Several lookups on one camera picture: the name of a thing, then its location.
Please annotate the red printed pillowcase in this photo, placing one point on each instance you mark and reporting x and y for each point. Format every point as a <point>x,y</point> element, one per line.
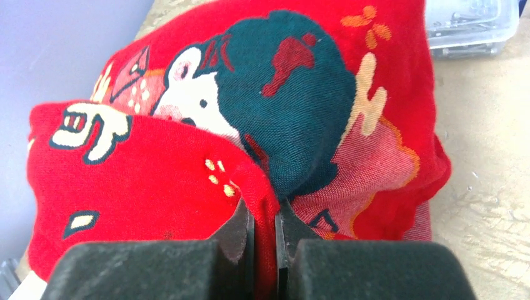
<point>326,104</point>

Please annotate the white pillow insert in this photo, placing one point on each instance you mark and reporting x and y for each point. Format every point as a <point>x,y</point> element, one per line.
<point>31,288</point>

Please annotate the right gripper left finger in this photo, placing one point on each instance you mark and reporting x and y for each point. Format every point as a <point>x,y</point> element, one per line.
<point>220,267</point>

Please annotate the clear plastic organizer box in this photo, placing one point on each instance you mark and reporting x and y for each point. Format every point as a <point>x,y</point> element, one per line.
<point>458,29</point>

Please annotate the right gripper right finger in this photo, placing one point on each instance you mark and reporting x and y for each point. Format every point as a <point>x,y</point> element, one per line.
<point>310,267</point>

